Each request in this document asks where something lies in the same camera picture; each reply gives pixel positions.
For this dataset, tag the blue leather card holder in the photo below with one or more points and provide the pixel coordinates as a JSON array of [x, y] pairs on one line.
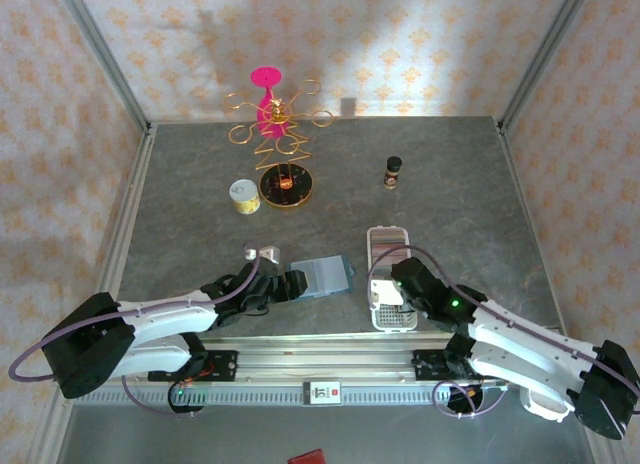
[[327, 274]]

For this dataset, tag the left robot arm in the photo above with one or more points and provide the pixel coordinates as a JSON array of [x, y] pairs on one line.
[[165, 316]]

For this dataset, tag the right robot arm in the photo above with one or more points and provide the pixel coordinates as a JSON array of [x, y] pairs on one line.
[[525, 349]]

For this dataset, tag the assorted card row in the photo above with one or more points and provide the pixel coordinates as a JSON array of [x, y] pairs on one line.
[[387, 239]]

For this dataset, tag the white plastic slotted tray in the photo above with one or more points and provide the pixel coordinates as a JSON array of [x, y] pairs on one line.
[[400, 321]]

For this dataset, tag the yellow tin can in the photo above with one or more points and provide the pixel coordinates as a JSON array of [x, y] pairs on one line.
[[245, 200]]

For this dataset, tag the white label tag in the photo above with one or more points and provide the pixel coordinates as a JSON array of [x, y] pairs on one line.
[[322, 393]]

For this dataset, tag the black cap spice bottle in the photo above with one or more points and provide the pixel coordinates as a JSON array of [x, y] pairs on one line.
[[392, 171]]

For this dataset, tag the red flat object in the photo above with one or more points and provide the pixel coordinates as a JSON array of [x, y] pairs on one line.
[[307, 457]]

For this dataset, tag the pink wine glass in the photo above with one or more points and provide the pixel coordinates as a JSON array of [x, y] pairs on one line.
[[265, 76]]

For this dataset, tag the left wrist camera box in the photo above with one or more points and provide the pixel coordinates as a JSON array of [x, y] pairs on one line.
[[267, 254]]

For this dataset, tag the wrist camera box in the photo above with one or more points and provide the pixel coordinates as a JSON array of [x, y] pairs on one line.
[[385, 291], [267, 254]]

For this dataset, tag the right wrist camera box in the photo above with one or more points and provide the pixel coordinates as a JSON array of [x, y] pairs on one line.
[[385, 291]]

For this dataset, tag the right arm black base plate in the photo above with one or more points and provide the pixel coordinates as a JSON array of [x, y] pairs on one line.
[[425, 364]]

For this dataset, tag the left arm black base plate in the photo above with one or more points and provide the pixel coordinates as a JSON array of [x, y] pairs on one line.
[[220, 366]]

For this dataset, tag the aluminium front rail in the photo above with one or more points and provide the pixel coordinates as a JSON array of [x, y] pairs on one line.
[[325, 364]]

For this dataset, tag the aluminium side rail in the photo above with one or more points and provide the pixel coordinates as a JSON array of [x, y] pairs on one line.
[[520, 199], [132, 199]]

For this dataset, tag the aluminium frame post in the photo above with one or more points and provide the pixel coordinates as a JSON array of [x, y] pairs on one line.
[[545, 54], [100, 49]]

